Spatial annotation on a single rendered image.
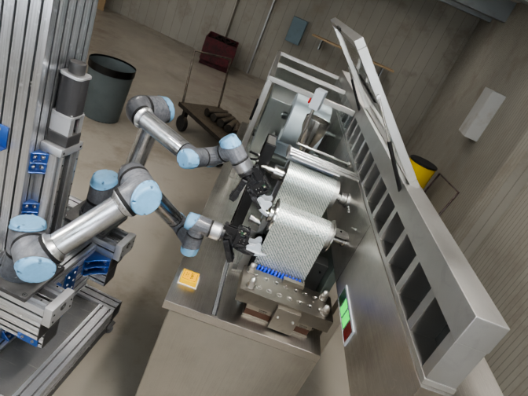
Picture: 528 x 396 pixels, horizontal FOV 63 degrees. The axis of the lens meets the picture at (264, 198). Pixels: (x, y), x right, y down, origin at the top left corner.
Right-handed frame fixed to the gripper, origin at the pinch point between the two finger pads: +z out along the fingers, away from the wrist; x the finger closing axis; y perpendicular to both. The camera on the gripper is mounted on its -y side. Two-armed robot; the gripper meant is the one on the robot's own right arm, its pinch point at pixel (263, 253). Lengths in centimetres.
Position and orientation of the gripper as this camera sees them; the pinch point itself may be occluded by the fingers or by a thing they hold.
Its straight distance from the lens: 185.4
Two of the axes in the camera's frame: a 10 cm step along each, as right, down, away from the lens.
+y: 3.7, -8.2, -4.3
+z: 9.3, 3.6, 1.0
